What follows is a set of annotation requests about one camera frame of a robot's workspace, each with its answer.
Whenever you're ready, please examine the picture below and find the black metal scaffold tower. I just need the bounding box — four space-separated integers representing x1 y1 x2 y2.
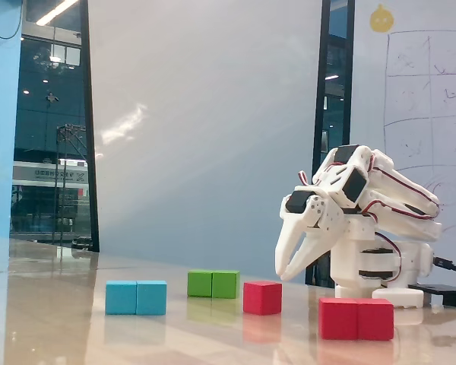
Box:
52 123 88 245

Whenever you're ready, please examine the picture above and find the black window frame post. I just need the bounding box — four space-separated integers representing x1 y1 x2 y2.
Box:
78 0 101 253
305 0 356 287

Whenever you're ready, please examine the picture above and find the long red block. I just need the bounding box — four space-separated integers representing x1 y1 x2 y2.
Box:
318 297 395 341

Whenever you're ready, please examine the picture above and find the small red cube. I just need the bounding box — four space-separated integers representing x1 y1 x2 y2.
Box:
242 280 283 316

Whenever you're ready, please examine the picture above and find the flat black power box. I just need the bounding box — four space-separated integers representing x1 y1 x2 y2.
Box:
407 283 456 309

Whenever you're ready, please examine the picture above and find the black plug cable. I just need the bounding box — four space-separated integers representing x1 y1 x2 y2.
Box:
432 256 456 290

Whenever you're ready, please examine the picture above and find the long blue block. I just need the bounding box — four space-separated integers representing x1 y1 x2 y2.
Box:
105 280 168 316

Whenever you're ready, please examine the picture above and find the long green block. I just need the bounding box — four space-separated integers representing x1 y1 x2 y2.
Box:
186 269 241 300

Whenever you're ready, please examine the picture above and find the whiteboard with pen drawings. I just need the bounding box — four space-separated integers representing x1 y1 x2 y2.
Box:
350 0 456 290

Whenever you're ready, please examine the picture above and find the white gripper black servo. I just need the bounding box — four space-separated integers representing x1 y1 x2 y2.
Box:
274 185 346 283

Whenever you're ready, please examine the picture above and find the thin black hanging cable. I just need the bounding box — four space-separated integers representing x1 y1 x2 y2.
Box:
0 0 24 40

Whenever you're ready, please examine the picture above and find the round yellow sticker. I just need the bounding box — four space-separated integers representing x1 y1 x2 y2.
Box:
369 3 395 33

